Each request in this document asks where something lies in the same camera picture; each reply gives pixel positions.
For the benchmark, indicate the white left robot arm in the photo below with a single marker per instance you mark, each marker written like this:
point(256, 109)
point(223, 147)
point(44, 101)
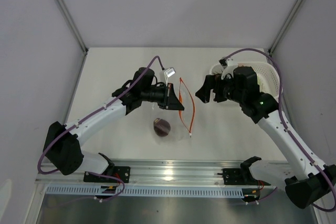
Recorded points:
point(64, 141)

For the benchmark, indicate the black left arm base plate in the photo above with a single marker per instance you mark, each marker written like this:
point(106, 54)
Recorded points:
point(121, 172)

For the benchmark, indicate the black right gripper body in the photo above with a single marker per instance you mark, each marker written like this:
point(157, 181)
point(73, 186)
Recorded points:
point(224, 88)

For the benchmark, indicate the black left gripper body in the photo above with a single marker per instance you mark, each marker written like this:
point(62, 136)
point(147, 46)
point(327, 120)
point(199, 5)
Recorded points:
point(159, 95)

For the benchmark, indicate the white slotted cable duct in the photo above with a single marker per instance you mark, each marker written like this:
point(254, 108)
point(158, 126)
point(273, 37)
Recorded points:
point(155, 191)

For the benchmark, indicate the white plastic basket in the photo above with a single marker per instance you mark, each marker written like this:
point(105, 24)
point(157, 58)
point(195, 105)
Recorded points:
point(267, 77)

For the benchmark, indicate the aluminium frame rail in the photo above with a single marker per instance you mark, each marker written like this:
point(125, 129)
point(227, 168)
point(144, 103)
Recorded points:
point(166, 173)

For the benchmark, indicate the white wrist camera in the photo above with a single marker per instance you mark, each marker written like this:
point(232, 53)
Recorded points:
point(228, 65)
point(166, 74)

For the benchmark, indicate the dark red toy apple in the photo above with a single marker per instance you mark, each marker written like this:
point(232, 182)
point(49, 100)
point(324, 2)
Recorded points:
point(161, 127)

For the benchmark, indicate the frame post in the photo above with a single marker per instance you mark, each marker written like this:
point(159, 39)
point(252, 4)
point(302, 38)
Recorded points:
point(62, 6)
point(290, 18)

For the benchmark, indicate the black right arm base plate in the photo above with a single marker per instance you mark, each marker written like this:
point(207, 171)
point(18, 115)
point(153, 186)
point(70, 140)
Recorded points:
point(237, 176)

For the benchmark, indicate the right back frame post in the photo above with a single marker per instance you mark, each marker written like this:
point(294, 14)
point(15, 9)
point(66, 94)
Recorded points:
point(290, 18)

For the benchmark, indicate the left back frame post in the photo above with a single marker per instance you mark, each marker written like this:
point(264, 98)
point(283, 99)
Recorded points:
point(62, 6)

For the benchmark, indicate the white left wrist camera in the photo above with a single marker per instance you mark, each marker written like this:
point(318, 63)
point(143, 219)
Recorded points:
point(166, 74)

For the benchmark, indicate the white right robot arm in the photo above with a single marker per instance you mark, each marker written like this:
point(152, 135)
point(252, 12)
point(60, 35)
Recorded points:
point(311, 177)

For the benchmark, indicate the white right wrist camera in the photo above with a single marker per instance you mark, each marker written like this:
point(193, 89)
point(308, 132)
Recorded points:
point(228, 65)

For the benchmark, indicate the clear zip bag orange zipper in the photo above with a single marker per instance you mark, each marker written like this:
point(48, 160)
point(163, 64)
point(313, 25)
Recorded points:
point(181, 121)

